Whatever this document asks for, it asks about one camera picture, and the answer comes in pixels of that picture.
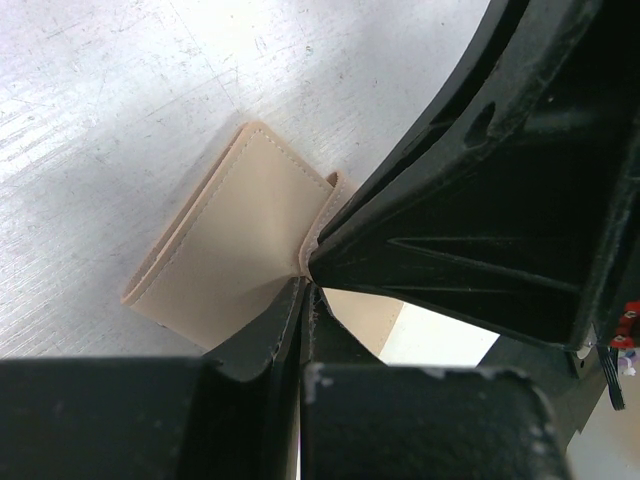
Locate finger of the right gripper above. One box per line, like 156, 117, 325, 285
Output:
321, 0, 529, 235

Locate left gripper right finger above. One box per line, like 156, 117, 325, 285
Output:
301, 286, 570, 479

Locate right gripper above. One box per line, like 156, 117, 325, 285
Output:
310, 1, 639, 350

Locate beige leather card holder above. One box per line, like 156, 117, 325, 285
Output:
119, 120, 404, 364

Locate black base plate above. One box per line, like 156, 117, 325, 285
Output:
479, 336, 606, 446

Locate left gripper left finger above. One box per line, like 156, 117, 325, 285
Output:
1, 279, 303, 479

